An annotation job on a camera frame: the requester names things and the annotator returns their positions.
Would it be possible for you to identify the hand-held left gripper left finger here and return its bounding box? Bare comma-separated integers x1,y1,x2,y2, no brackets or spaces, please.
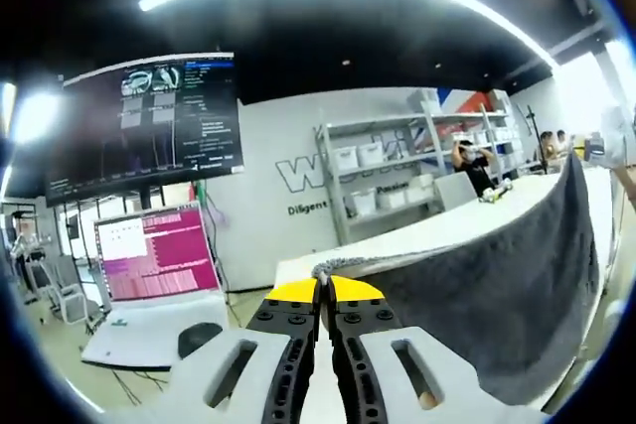
101,277,322,424

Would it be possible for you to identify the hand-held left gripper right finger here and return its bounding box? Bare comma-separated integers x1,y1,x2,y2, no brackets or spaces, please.
325,274,553,424

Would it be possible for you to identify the grey fluffy towel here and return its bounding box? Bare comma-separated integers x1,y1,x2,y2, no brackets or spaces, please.
311,150,603,406

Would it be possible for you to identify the black tripod stand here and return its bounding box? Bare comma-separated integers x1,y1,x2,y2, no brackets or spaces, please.
515,103,551,175

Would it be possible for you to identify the black rounded object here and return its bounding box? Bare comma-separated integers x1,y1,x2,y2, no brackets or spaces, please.
177,322,224,360

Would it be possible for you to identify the small white yellow object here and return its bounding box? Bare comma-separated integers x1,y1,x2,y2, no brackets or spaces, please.
478,180,516,206

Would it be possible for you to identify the grey flat panel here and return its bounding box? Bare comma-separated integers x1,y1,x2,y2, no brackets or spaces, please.
433,173,482,210

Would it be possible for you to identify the white table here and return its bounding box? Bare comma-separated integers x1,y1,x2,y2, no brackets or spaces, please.
274,164,622,306

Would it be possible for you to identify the laptop with magenta screen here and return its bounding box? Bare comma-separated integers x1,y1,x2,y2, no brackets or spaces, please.
80,199,231,373

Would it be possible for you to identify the grey metal shelf unit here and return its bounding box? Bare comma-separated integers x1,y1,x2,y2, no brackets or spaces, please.
311,93,521,248

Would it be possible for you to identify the group of white storage bins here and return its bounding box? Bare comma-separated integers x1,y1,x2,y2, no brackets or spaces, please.
331,125,513,216

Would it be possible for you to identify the white grey chair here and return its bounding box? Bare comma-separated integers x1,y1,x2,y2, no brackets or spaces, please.
23,253,98,326

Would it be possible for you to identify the white lettered partition panel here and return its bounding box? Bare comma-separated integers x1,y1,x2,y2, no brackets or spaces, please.
208,88,438,294

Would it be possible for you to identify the large dark monitor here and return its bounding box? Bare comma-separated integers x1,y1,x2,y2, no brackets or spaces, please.
43,50,245,208

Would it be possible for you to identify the red blue wall banner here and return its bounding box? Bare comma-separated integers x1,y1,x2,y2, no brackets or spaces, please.
435,85,498,115

